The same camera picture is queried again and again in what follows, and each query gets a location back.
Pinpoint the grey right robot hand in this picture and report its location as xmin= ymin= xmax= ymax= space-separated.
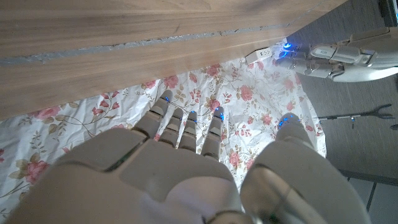
xmin=4 ymin=90 xmax=373 ymax=224

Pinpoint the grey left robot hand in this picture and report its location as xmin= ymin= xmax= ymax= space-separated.
xmin=273 ymin=26 xmax=398 ymax=83

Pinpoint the white power strip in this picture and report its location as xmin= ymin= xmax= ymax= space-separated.
xmin=244 ymin=47 xmax=274 ymax=65

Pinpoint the floral rose backdrop cloth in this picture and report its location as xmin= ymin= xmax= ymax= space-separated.
xmin=0 ymin=39 xmax=327 ymax=218

